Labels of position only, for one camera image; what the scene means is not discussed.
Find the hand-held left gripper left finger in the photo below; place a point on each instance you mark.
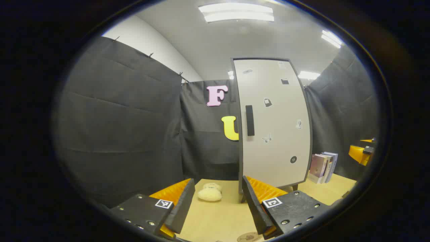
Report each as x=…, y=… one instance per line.
x=181, y=208

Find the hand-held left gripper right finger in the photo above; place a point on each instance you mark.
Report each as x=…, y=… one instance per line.
x=257, y=208

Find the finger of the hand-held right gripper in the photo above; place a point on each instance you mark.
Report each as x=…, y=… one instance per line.
x=356, y=154
x=367, y=140

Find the grey cabinet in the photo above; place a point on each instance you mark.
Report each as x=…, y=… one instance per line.
x=240, y=174

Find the white cabinet door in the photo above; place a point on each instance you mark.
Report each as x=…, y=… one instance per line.
x=278, y=151

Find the grey blue book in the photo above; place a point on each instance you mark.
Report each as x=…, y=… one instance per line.
x=334, y=160

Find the cream plush toy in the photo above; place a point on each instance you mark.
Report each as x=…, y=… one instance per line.
x=210, y=195

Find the white spine book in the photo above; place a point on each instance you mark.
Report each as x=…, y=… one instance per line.
x=328, y=169

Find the ceiling light panel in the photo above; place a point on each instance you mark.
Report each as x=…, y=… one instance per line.
x=309, y=75
x=237, y=12
x=230, y=74
x=331, y=38

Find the black backdrop cloth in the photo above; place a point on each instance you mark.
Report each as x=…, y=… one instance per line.
x=117, y=117

